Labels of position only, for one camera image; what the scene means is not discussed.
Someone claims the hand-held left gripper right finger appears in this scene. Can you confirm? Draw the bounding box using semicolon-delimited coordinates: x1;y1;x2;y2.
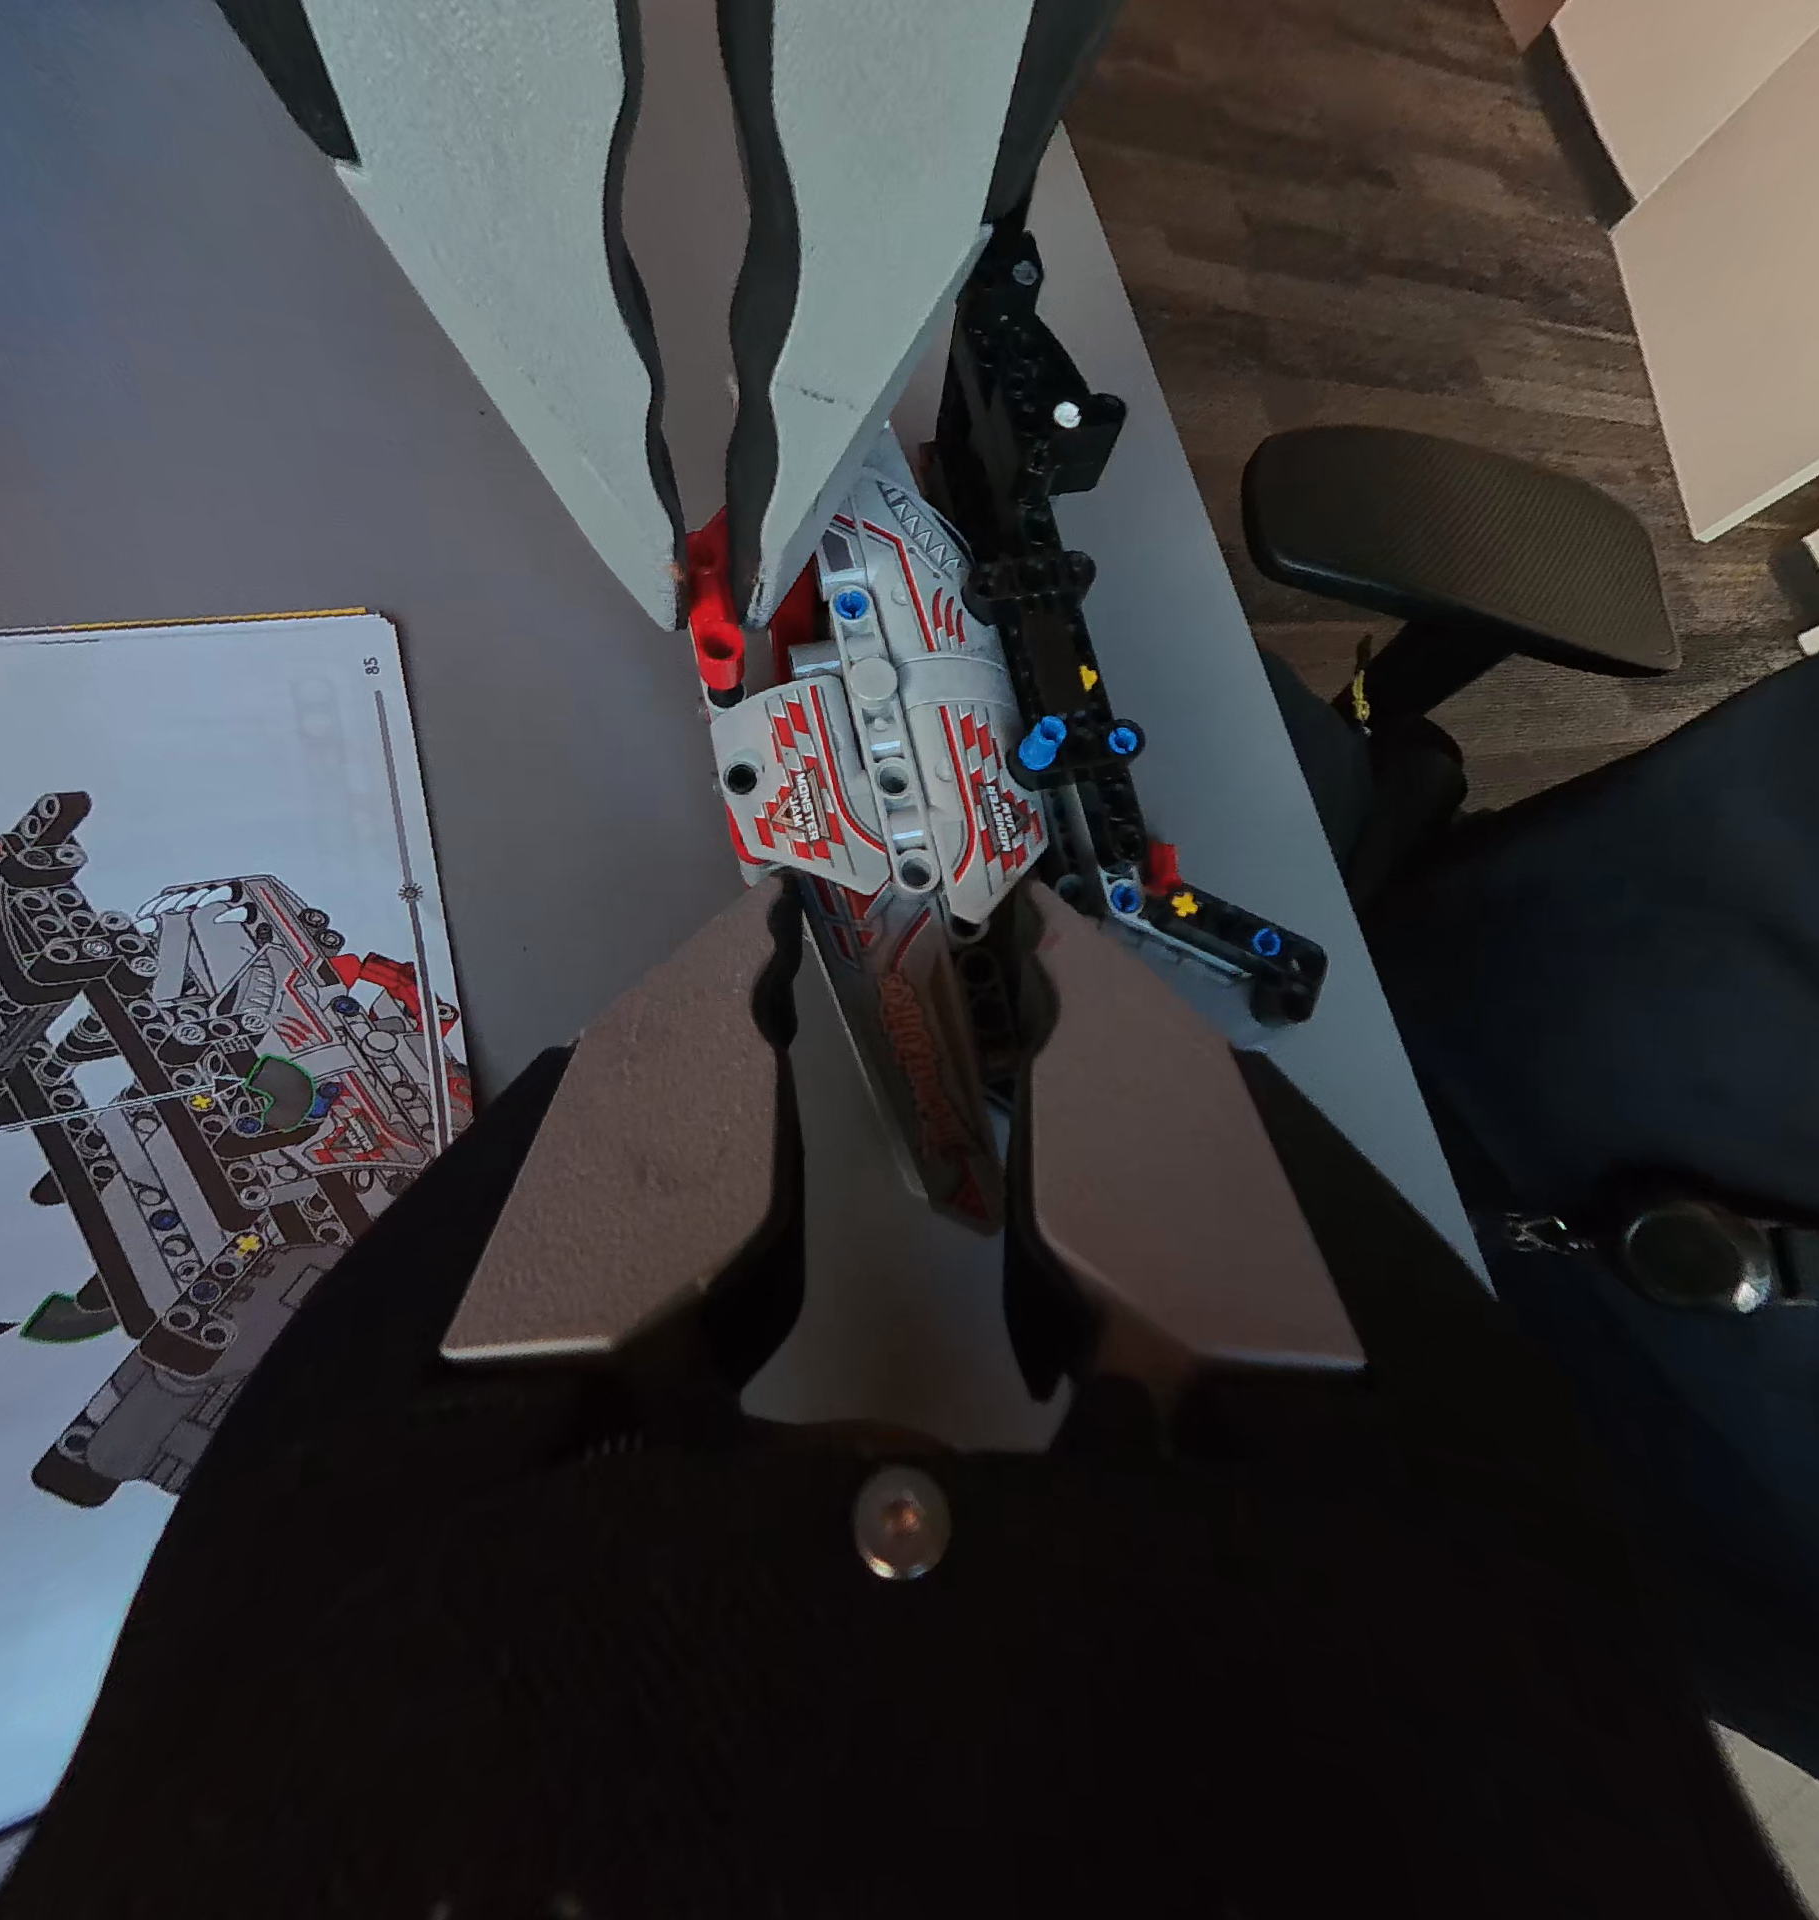
1000;875;1372;1404

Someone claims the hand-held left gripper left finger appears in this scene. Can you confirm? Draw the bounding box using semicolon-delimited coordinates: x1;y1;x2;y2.
438;875;810;1398

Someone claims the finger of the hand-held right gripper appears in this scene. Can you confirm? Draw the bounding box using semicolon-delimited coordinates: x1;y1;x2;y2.
718;0;1044;629
298;0;694;632

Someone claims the small red lego connector piece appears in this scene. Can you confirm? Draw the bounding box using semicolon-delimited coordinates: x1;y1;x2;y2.
682;506;774;707

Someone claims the grey red lego truck model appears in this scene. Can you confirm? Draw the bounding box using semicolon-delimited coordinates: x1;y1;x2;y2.
706;216;1332;1240

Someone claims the lego instruction booklet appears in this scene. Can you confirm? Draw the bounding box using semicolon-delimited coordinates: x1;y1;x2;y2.
0;606;476;1853

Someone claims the black badge reel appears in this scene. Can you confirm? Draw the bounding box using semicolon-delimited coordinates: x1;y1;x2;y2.
1502;1200;1777;1320

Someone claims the person's dark navy clothing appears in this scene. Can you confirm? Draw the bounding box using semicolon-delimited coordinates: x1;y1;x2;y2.
1270;629;1819;1802

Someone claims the black chair armrest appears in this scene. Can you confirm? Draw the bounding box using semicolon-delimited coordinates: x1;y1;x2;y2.
1242;424;1685;781

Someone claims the white cabinet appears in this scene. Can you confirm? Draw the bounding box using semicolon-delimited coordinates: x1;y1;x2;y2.
1613;0;1819;546
1494;0;1803;211

